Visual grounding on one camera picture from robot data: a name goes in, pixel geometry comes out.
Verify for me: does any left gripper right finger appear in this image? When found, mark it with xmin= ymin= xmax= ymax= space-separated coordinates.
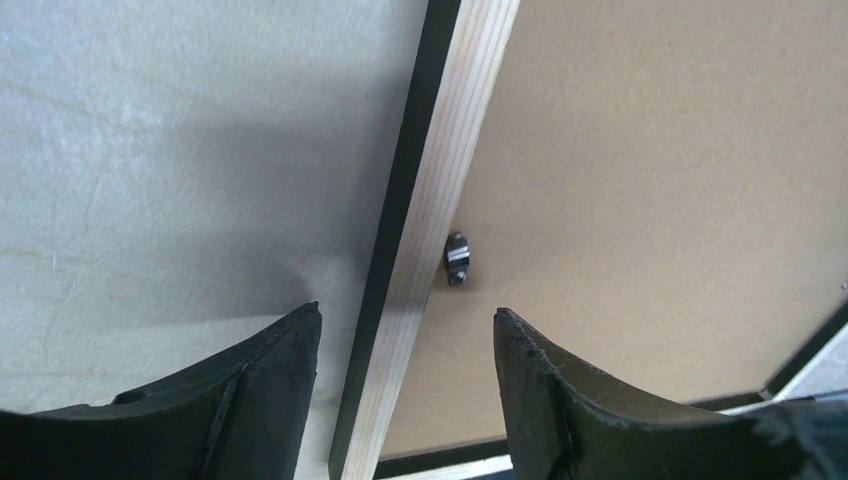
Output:
xmin=493 ymin=308 xmax=847 ymax=479

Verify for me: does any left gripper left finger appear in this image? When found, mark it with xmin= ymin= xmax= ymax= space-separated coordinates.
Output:
xmin=1 ymin=302 xmax=322 ymax=479

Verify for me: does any brown backing board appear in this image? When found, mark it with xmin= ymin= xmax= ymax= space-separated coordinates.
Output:
xmin=382 ymin=1 xmax=847 ymax=457

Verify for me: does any black wooden picture frame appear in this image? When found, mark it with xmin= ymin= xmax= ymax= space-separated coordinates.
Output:
xmin=328 ymin=1 xmax=847 ymax=479

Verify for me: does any metal turn clip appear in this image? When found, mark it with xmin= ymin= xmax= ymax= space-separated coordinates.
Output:
xmin=444 ymin=232 xmax=471 ymax=286

